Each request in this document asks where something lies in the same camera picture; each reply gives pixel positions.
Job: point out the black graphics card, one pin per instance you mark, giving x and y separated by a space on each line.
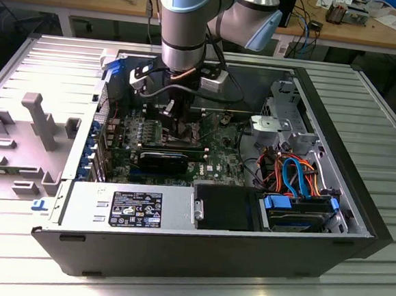
162 164

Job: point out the silver metal drive cage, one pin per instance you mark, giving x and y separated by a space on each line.
268 124

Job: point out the copper wound transformer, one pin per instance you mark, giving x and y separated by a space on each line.
336 15

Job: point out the blue plastic clip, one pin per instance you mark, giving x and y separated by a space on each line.
35 205

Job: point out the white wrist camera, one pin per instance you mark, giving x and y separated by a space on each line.
213 82

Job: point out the blue slot cover tab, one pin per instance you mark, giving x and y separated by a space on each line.
94 129
83 173
88 153

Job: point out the grey metal device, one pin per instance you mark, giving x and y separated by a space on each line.
357 17

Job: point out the black PC case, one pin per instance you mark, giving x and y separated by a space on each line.
175 256

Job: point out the black power adapter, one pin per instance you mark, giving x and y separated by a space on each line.
315 26

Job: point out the black desktop tower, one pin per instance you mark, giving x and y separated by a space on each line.
288 7

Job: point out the silver power supply unit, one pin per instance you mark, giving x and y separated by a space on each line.
84 200

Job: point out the grey parts rack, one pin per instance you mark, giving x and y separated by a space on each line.
37 115

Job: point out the hard disk drive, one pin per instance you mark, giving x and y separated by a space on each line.
298 219

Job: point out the silver green CPU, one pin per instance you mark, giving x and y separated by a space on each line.
181 131

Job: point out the blue disk carrier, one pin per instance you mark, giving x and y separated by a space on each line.
277 202

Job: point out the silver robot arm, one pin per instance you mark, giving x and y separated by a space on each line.
183 27

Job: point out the green motherboard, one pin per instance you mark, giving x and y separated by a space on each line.
225 150

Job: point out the CPU socket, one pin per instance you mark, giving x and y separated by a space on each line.
162 126

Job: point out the white paper sheet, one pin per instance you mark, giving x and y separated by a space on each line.
395 21

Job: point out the RAM slot with white clips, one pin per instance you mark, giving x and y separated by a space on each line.
177 147
177 152

